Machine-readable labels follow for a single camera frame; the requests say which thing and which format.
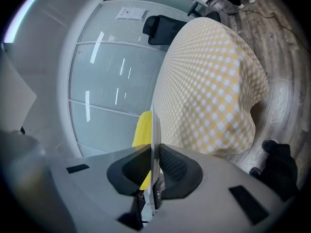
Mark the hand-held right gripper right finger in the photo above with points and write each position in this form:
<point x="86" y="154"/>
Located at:
<point x="218" y="190"/>

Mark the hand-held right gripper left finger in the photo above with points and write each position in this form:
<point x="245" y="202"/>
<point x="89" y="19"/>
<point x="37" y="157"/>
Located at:
<point x="97" y="173"/>

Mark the yellow object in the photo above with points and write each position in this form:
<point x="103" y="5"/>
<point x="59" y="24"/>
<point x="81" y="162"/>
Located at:
<point x="143" y="130"/>

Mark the yellow checkered tablecloth table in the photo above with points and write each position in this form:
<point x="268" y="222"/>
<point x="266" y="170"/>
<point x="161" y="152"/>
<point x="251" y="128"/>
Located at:
<point x="184" y="57"/>

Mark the person's black shoe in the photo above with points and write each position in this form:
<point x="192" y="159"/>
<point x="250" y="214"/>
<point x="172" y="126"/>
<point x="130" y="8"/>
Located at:
<point x="256" y="172"/>
<point x="269" y="145"/>

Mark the person's black trousers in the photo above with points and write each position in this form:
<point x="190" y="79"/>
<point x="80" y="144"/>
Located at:
<point x="279" y="173"/>

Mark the yellow checkered tablecloth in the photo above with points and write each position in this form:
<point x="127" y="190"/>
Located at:
<point x="206" y="86"/>

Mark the black office chair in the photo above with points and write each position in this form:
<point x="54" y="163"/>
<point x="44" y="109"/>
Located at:
<point x="162" y="30"/>

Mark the white paper notice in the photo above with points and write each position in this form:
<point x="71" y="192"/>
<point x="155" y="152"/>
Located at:
<point x="131" y="13"/>

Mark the long ceiling light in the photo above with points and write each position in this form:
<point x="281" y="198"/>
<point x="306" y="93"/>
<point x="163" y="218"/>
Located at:
<point x="22" y="11"/>

